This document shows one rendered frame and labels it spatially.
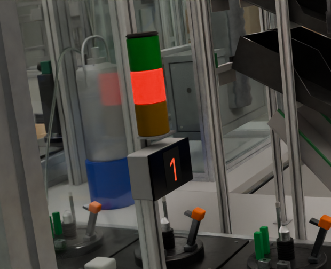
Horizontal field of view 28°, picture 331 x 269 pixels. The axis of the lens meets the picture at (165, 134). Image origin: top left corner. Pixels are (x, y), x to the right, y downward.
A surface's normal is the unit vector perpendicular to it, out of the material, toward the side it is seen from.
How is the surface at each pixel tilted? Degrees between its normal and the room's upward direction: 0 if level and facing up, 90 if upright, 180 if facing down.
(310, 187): 90
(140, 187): 90
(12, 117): 90
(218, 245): 0
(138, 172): 90
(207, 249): 0
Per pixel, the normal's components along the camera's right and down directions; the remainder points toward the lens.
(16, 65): 0.86, 0.00
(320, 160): -0.64, 0.22
